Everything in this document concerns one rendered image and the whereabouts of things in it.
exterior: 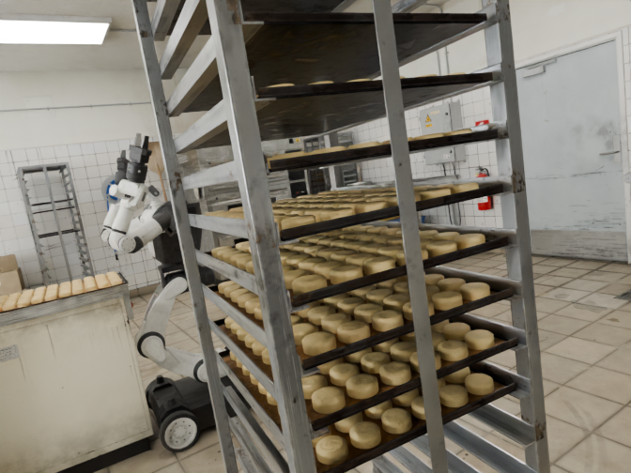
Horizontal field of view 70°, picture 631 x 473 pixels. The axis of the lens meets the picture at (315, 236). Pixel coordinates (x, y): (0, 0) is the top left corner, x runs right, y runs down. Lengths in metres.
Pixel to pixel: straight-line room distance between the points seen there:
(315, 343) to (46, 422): 2.07
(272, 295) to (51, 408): 2.09
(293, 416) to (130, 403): 2.02
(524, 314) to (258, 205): 0.51
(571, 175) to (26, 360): 4.75
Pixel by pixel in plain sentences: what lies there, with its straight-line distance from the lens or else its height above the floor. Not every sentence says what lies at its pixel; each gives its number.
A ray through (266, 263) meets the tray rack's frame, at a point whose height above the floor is 1.20.
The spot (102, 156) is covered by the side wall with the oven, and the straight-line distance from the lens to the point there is 6.61.
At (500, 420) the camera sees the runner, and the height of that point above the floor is 0.77.
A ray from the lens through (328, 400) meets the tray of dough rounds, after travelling 0.71.
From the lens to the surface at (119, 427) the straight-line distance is 2.66.
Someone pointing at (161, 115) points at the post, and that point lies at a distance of 1.17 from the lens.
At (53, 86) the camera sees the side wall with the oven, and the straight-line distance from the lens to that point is 6.71.
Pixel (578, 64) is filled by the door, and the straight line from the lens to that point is 5.20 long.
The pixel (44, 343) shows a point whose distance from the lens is 2.50.
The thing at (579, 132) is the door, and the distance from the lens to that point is 5.18.
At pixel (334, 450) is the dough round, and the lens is 0.77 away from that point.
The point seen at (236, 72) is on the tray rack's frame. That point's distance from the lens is 0.58.
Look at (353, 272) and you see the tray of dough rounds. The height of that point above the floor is 1.15.
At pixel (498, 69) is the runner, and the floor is 1.42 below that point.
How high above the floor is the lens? 1.30
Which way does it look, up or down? 8 degrees down
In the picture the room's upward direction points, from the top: 9 degrees counter-clockwise
